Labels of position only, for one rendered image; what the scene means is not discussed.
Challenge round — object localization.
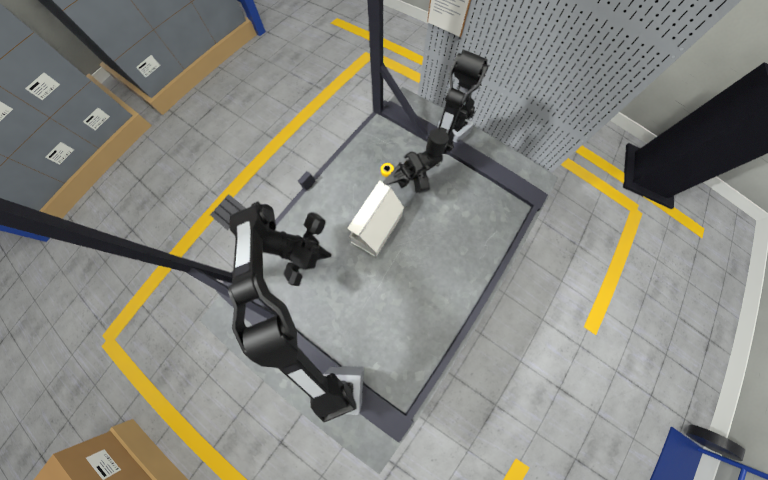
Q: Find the white sheet of paper with printed lines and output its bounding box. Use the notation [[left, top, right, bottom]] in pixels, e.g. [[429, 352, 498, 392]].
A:
[[428, 0, 469, 36]]

